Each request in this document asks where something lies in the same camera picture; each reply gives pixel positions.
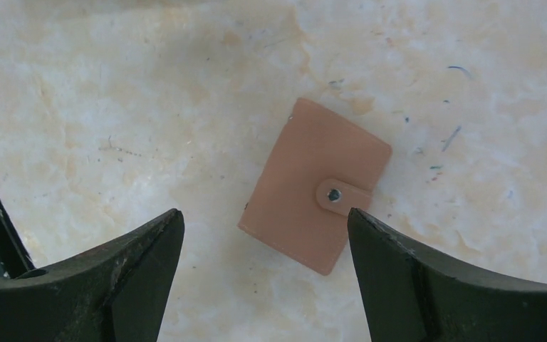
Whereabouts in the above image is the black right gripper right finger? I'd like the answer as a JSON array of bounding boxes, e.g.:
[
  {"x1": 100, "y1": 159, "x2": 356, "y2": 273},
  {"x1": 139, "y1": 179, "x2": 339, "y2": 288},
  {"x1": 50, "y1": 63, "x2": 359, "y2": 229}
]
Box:
[{"x1": 348, "y1": 209, "x2": 547, "y2": 341}]

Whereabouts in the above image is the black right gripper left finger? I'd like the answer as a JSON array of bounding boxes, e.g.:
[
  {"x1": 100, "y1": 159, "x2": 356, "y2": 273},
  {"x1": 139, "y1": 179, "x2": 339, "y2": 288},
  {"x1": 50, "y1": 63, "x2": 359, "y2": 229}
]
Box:
[{"x1": 0, "y1": 209, "x2": 184, "y2": 341}]

